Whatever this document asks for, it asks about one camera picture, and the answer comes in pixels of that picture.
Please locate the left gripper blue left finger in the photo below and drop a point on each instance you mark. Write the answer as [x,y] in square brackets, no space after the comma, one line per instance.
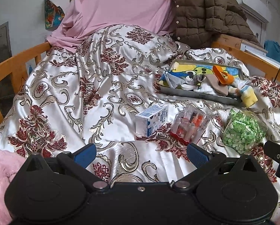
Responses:
[86,155]

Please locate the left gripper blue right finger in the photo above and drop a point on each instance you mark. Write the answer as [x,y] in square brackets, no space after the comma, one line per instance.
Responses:
[197,155]

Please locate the striped colourful sock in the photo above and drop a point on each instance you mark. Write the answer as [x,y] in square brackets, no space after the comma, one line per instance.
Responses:
[246,94]

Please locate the white muslin cloth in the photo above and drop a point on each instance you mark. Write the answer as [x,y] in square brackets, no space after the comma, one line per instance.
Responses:
[202,88]

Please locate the beige linen pouch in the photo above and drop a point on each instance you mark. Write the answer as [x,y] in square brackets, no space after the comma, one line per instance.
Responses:
[216,85]

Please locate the grey cloth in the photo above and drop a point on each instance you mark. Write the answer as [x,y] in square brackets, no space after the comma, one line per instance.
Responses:
[176,79]

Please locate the orange cloth roll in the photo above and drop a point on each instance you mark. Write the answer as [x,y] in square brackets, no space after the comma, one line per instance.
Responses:
[223,77]

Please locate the white wet wipe packet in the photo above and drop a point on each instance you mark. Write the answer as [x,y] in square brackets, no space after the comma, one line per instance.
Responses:
[239,84]

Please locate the bag of green confetti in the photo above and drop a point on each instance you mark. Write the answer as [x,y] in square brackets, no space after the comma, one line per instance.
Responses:
[243,131]

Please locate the blue white carton box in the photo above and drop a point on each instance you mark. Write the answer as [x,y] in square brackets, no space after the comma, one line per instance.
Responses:
[149,120]

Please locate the floral satin bedspread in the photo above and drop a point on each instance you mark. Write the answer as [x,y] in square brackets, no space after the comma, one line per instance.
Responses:
[93,96]

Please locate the grey tray with cartoon towel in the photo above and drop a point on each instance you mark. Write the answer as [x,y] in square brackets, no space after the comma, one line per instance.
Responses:
[200,67]

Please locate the colourful paper kite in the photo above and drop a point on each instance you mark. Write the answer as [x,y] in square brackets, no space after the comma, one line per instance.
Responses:
[53,15]

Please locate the brown quilted jacket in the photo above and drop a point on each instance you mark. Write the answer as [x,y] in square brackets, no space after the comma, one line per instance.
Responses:
[200,22]

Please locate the white air conditioner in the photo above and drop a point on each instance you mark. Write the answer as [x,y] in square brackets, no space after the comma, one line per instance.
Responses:
[256,8]

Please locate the pink bed sheet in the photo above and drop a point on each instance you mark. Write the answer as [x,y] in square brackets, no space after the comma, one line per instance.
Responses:
[84,17]

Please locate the wooden bed frame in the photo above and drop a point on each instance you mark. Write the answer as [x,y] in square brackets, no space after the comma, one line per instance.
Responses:
[15,66]

